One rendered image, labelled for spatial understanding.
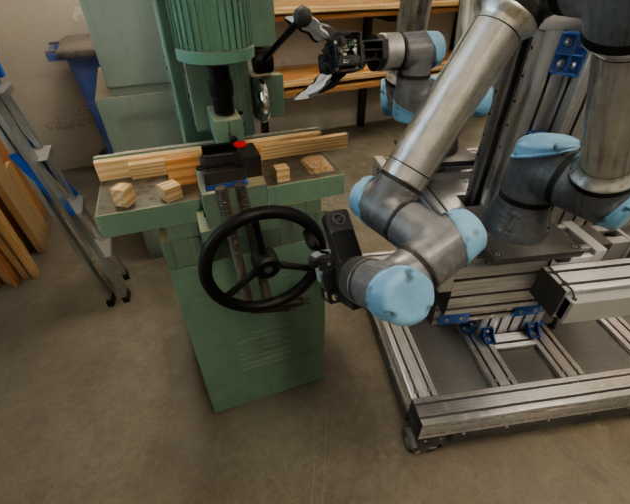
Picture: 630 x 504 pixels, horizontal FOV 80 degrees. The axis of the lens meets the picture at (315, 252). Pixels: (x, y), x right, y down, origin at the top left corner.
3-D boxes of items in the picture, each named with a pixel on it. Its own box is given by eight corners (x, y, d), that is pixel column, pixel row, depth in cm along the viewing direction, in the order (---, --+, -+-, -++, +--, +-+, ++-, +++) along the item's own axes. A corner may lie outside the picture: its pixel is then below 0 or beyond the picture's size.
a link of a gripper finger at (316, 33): (298, -4, 70) (337, 27, 74) (289, 5, 75) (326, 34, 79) (290, 12, 70) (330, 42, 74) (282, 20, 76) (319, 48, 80)
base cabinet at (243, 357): (212, 415, 140) (166, 272, 96) (195, 308, 183) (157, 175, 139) (324, 378, 152) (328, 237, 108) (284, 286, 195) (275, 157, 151)
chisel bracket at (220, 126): (219, 155, 95) (213, 121, 90) (211, 136, 106) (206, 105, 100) (248, 151, 97) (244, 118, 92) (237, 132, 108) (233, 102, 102)
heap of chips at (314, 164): (310, 174, 98) (310, 168, 97) (298, 159, 105) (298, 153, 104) (335, 170, 100) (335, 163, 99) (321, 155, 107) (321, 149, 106)
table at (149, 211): (98, 264, 78) (88, 241, 75) (107, 196, 101) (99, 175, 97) (360, 211, 95) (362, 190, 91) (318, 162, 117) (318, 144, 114)
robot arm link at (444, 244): (432, 185, 56) (375, 226, 54) (495, 220, 48) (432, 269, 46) (434, 221, 62) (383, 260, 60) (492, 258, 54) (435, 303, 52)
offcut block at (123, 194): (128, 207, 85) (122, 191, 82) (115, 206, 85) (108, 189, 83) (137, 199, 88) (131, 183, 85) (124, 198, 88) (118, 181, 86)
